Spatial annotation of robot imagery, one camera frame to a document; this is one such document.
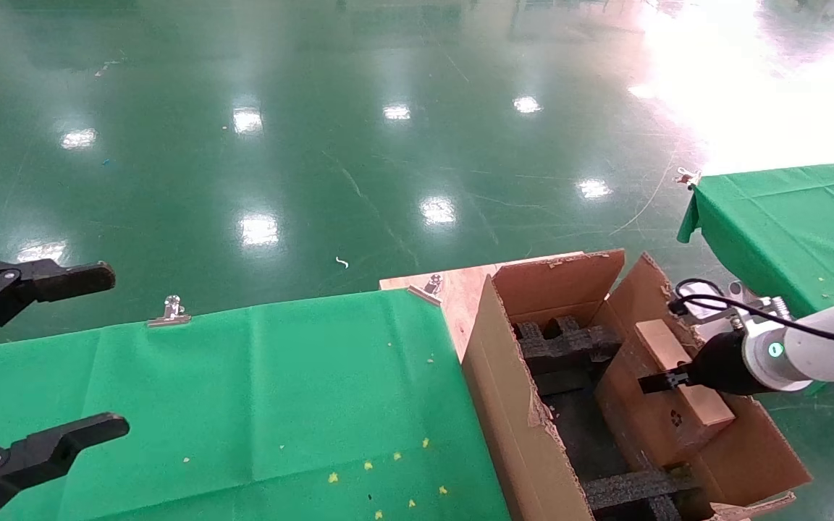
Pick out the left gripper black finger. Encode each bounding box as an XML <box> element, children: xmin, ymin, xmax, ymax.
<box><xmin>0</xmin><ymin>412</ymin><xmax>130</xmax><ymax>521</ymax></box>
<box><xmin>0</xmin><ymin>258</ymin><xmax>116</xmax><ymax>357</ymax></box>

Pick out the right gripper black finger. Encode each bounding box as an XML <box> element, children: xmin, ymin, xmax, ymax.
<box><xmin>638</xmin><ymin>368</ymin><xmax>691</xmax><ymax>395</ymax></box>

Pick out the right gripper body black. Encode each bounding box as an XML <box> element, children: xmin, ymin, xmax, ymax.
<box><xmin>688</xmin><ymin>331</ymin><xmax>754</xmax><ymax>395</ymax></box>

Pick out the small brown cardboard box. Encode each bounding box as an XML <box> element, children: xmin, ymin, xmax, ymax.
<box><xmin>594</xmin><ymin>318</ymin><xmax>738</xmax><ymax>469</ymax></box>

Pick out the large open cardboard carton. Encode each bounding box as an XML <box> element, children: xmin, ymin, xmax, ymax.
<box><xmin>460</xmin><ymin>250</ymin><xmax>814</xmax><ymax>521</ymax></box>

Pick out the green table cloth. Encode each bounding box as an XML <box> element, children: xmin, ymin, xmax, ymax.
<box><xmin>0</xmin><ymin>288</ymin><xmax>512</xmax><ymax>521</ymax></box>
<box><xmin>678</xmin><ymin>159</ymin><xmax>834</xmax><ymax>397</ymax></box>

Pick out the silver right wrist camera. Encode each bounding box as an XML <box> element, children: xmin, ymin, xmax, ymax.
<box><xmin>674</xmin><ymin>281</ymin><xmax>794</xmax><ymax>341</ymax></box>

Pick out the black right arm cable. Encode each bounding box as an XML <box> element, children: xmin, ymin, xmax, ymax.
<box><xmin>667</xmin><ymin>279</ymin><xmax>834</xmax><ymax>350</ymax></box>

